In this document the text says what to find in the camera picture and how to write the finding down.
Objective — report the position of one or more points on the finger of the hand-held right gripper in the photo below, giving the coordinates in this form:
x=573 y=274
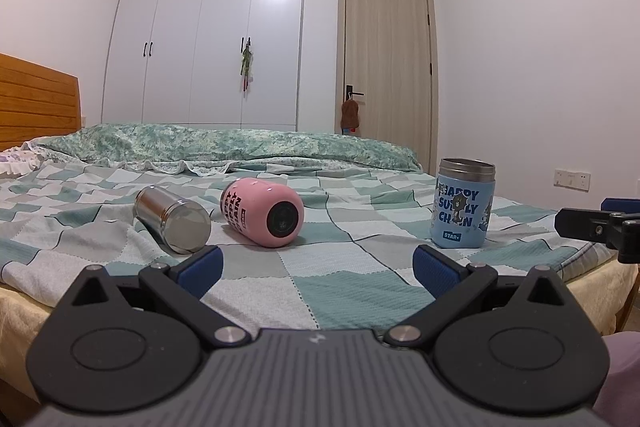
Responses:
x=620 y=205
x=580 y=222

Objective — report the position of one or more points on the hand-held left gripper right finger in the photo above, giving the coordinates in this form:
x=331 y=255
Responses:
x=434 y=272

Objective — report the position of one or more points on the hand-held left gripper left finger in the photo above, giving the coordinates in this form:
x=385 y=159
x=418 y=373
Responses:
x=202 y=271

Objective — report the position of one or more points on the silver steel cup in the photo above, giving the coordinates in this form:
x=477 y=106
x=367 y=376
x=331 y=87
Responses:
x=172 y=219

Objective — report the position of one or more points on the pink cup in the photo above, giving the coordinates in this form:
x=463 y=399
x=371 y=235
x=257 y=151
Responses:
x=262 y=212

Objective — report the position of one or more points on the blue printed cup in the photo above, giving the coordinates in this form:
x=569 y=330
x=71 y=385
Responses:
x=462 y=212

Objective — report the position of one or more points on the green checked bed sheet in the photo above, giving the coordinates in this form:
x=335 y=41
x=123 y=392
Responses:
x=345 y=277

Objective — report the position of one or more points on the green floral quilt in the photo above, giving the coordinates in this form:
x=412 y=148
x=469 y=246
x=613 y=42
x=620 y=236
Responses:
x=225 y=147

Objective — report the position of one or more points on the person's pink trouser leg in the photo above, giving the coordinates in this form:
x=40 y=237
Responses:
x=622 y=377

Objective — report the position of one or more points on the light wooden door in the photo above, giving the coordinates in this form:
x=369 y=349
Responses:
x=387 y=67

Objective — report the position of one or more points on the green hanging ornament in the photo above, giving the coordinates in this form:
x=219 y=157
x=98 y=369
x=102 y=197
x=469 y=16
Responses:
x=246 y=64

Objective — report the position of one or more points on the white floral pillow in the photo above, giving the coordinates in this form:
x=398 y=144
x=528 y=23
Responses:
x=17 y=159

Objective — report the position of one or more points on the wooden headboard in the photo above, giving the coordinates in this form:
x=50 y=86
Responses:
x=35 y=102

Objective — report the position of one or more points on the white wardrobe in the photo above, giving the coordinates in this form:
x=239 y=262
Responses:
x=210 y=32

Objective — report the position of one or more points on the white wall socket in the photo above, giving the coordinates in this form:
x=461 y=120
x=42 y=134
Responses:
x=571 y=179

